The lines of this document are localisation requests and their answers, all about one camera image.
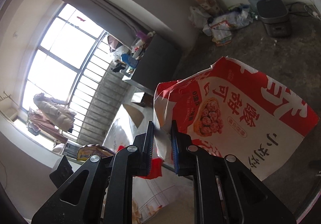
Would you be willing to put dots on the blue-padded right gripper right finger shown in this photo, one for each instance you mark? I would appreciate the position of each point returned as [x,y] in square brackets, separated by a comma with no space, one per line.
[225,190]

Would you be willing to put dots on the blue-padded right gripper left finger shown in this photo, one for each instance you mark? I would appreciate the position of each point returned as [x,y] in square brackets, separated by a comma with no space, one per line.
[100,191]

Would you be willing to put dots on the purple yellow snack bag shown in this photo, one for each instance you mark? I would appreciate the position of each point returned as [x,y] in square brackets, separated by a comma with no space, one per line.
[87,151]

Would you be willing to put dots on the red white snack bag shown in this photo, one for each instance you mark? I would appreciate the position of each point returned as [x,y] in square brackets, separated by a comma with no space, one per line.
[232,108]

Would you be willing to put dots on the pile of packaging trash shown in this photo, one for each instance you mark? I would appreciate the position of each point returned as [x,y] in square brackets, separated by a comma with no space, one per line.
[220,28]

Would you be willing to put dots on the beige jacket hanging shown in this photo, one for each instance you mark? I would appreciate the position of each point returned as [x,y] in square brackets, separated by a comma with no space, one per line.
[56,111]

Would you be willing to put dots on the blue detergent bottle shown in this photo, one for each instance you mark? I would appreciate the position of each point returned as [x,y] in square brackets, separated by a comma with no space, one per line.
[129,60]

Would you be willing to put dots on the grey cabinet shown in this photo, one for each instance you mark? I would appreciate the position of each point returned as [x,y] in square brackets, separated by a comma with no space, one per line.
[157,65]

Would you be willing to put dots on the window with metal bars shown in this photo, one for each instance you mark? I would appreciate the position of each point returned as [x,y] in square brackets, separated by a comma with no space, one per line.
[73,63]

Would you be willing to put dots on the purple cup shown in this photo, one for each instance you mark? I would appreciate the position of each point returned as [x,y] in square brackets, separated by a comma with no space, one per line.
[144,37]

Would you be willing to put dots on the grey curtain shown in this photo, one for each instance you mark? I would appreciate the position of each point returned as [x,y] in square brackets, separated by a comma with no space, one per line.
[125,18]

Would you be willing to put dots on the white plastic bag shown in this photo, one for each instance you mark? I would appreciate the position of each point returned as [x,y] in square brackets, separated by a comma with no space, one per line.
[198,17]

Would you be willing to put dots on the black rice cooker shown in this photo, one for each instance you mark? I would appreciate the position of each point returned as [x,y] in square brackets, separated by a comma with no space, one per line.
[275,18]

